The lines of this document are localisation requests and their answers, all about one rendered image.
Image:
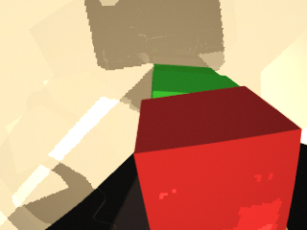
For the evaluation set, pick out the green block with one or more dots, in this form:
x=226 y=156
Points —
x=184 y=69
x=166 y=84

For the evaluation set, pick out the red block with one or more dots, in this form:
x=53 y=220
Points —
x=216 y=160

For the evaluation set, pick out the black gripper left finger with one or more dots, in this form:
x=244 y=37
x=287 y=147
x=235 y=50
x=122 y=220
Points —
x=117 y=204

